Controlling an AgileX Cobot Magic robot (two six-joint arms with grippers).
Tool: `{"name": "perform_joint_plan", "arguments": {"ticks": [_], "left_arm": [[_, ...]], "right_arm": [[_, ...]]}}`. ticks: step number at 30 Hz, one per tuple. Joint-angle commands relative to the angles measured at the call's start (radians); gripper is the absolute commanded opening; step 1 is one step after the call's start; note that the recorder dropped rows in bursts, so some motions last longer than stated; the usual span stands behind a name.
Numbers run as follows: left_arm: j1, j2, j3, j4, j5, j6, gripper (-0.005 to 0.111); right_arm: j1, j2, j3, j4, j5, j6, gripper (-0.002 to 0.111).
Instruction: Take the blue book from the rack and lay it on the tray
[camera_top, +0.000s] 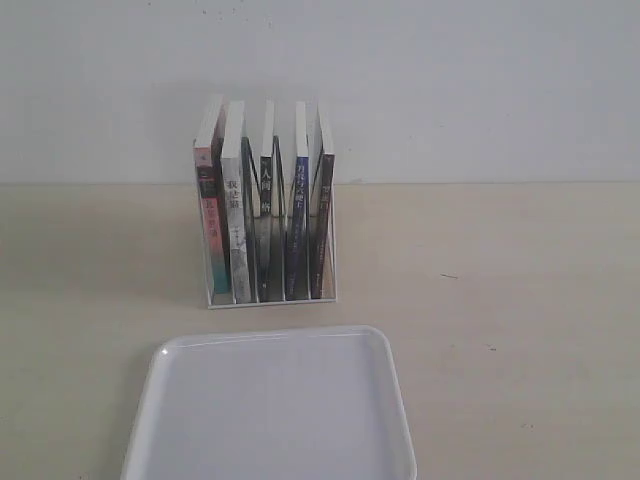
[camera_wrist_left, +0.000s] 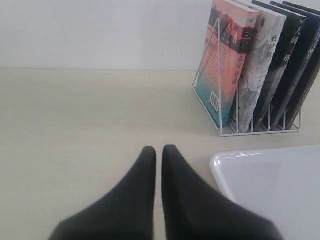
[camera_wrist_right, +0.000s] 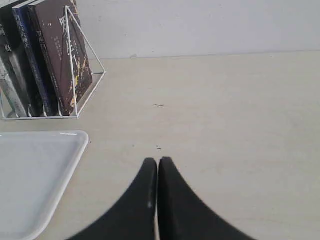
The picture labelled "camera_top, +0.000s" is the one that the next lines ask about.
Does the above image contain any blue spine book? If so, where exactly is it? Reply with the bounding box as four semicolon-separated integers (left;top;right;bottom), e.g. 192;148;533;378
285;101;309;300

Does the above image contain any grey cat cover book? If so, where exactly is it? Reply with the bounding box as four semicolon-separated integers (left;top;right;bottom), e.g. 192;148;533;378
220;101;252;304

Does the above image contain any dark brown spine book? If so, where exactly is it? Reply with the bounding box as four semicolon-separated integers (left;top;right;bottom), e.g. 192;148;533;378
310;102;335;299

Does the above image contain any black spine book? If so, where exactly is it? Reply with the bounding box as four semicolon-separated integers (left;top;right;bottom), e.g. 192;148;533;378
257;100;275;301

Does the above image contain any pink and teal book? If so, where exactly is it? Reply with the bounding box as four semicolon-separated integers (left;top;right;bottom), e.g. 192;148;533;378
193;94;230;301

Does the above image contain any white plastic tray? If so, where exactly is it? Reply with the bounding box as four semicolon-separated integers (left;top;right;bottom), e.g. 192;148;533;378
121;325;418;479

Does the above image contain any white wire book rack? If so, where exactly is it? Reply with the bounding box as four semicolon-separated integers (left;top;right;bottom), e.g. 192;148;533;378
192;98;339;311

